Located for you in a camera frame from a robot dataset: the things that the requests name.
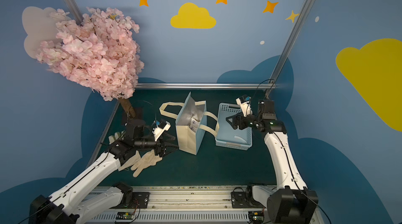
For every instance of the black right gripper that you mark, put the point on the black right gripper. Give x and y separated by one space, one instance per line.
242 121

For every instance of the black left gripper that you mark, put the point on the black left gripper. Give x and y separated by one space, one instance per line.
159 147

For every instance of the clear ice pack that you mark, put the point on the clear ice pack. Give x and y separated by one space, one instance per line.
194 124

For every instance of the light blue delivery bag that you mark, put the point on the light blue delivery bag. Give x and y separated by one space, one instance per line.
189 141

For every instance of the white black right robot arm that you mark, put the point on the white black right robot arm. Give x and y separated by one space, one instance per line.
291 202

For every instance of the cream work glove under arm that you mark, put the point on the cream work glove under arm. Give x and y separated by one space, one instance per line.
129 159

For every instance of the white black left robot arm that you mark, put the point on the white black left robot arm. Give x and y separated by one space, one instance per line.
68 204

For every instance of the cream work glove yellow cuff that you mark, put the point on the cream work glove yellow cuff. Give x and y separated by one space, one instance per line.
147 160

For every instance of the brown cork tree trunk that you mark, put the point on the brown cork tree trunk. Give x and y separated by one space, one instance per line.
127 107

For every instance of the left green controller board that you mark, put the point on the left green controller board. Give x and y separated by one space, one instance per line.
126 216

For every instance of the right controller board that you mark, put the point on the right controller board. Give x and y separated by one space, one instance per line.
256 217

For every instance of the pink cherry blossom tree crown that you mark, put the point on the pink cherry blossom tree crown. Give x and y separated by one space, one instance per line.
99 53

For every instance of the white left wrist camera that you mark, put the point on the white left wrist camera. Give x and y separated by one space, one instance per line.
161 127

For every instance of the rear aluminium frame rail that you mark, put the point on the rear aluminium frame rail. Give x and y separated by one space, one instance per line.
207 86

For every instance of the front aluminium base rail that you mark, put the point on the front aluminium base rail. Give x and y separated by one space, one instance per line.
183 205

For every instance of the right aluminium frame post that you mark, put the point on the right aluminium frame post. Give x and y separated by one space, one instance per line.
296 29

